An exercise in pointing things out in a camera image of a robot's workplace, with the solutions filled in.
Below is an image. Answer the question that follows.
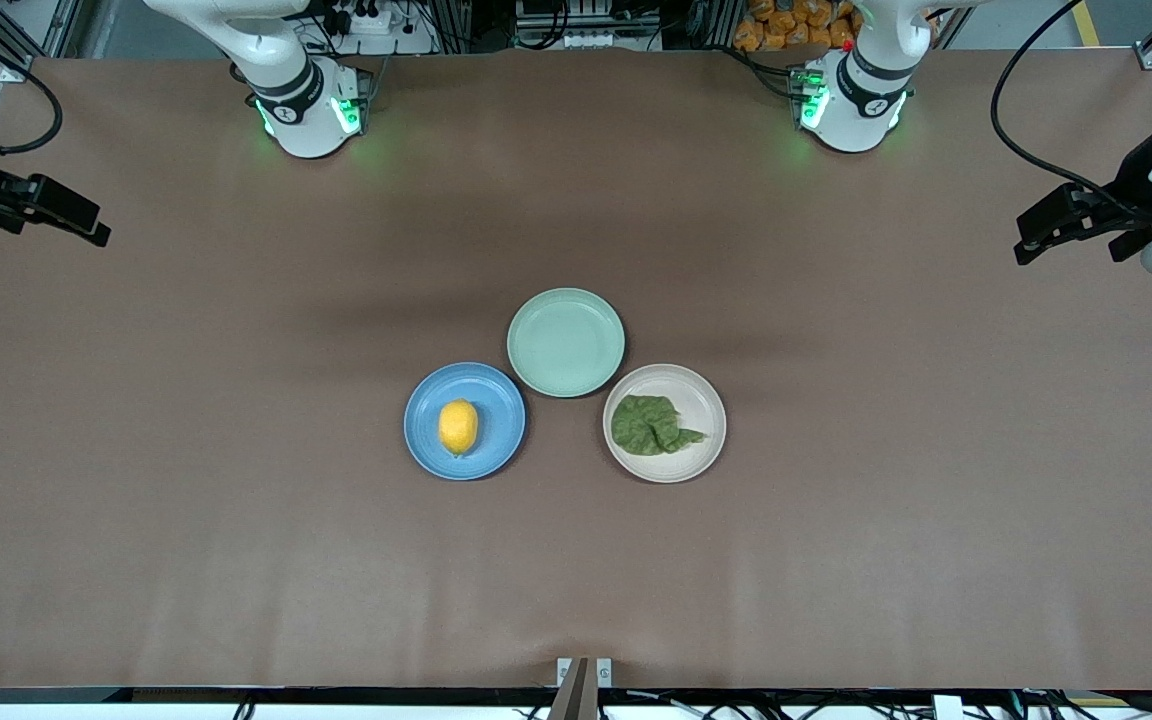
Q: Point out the green lettuce leaf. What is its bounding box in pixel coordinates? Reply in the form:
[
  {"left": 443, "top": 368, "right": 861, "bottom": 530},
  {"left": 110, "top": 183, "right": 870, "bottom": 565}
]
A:
[{"left": 610, "top": 394, "right": 708, "bottom": 458}]

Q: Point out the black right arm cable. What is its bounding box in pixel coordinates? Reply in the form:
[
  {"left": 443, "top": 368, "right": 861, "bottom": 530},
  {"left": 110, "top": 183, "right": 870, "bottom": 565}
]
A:
[{"left": 0, "top": 15, "right": 65, "bottom": 157}]

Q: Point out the blue plate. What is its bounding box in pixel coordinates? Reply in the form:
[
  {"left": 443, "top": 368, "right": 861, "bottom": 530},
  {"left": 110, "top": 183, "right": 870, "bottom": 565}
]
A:
[{"left": 403, "top": 362, "right": 528, "bottom": 482}]

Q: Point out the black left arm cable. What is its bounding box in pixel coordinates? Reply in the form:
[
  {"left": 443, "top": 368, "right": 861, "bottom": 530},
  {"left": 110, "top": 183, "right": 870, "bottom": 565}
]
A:
[{"left": 990, "top": 0, "right": 1152, "bottom": 219}]

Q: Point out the green plate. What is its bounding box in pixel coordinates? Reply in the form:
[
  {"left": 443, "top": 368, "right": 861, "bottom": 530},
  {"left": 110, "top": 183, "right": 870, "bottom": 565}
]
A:
[{"left": 506, "top": 287, "right": 627, "bottom": 399}]

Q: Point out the aluminium frame post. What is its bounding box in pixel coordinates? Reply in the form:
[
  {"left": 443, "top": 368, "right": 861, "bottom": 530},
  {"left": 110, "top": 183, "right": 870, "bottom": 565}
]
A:
[{"left": 0, "top": 0, "right": 87, "bottom": 87}]

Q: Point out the beige plate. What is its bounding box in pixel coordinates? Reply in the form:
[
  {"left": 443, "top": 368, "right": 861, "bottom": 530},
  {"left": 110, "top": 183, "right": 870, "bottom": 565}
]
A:
[{"left": 602, "top": 363, "right": 728, "bottom": 485}]

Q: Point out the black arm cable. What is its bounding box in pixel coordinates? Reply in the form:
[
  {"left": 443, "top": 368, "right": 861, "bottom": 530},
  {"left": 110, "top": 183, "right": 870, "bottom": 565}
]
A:
[
  {"left": 0, "top": 15, "right": 65, "bottom": 157},
  {"left": 990, "top": 0, "right": 1152, "bottom": 219}
]

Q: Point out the yellow lemon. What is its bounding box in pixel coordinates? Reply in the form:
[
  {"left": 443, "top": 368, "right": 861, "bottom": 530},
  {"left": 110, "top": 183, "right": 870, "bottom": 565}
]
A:
[{"left": 437, "top": 398, "right": 480, "bottom": 458}]

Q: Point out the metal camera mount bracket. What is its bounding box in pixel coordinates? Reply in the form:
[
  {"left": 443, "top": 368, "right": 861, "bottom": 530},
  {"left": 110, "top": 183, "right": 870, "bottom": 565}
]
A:
[{"left": 548, "top": 657, "right": 613, "bottom": 720}]

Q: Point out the white power strip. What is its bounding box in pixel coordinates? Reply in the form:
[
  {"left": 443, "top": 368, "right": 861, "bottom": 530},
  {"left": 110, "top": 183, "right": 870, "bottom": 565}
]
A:
[{"left": 321, "top": 0, "right": 437, "bottom": 57}]

